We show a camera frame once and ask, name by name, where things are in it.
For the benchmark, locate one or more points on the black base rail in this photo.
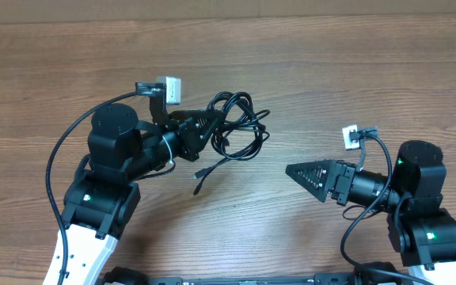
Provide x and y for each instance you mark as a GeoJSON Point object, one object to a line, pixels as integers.
{"type": "Point", "coordinates": [122, 275]}

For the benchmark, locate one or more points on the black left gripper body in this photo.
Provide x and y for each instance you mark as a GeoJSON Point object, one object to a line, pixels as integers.
{"type": "Point", "coordinates": [186, 146]}

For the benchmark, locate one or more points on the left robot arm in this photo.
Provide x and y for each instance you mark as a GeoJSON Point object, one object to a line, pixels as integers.
{"type": "Point", "coordinates": [104, 193]}

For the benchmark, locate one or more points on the cardboard back panel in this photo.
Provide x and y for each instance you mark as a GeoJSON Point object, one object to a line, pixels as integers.
{"type": "Point", "coordinates": [51, 11]}

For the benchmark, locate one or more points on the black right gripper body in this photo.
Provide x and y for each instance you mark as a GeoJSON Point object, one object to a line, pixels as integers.
{"type": "Point", "coordinates": [346, 176]}

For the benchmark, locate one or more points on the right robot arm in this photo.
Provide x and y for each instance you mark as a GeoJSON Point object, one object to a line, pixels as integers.
{"type": "Point", "coordinates": [419, 228]}

